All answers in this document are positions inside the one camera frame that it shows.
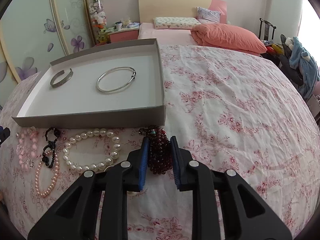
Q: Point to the yellow plush toy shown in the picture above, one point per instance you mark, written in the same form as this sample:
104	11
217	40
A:
102	36

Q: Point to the sliding wardrobe with flowers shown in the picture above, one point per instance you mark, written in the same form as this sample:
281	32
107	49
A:
35	33

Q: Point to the cream and pink headboard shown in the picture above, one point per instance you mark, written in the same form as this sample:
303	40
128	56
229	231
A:
150	9

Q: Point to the dark wooden chair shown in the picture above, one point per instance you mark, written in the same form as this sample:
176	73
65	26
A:
266	30

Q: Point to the bed with pink sheet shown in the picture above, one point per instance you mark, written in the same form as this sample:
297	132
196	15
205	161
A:
167	36

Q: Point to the grey cardboard tray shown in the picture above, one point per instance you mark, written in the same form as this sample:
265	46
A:
65	96

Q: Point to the white mug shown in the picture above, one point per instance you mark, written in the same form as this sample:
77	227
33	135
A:
118	26

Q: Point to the folded salmon quilt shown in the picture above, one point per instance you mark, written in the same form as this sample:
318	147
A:
228	37

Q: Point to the pink cream nightstand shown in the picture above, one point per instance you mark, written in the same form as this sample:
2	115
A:
125	34

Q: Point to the blue plush garment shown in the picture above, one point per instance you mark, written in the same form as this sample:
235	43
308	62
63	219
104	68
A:
301	59

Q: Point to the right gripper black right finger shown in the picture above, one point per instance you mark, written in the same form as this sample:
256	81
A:
216	194

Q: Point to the clear tube of plush toys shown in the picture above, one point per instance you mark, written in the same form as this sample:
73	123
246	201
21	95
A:
97	13

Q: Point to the thin silver bangle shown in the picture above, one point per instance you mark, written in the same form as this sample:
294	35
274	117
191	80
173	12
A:
115	80

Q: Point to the floral pink white cloth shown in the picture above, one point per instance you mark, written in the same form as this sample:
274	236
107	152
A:
231	111

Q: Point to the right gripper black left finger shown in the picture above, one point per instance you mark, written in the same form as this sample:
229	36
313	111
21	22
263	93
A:
95	202

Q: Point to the lilac patterned pillow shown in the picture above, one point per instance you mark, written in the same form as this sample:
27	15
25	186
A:
208	16

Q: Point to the floral patterned pillow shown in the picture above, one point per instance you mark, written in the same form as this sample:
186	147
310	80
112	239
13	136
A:
186	23

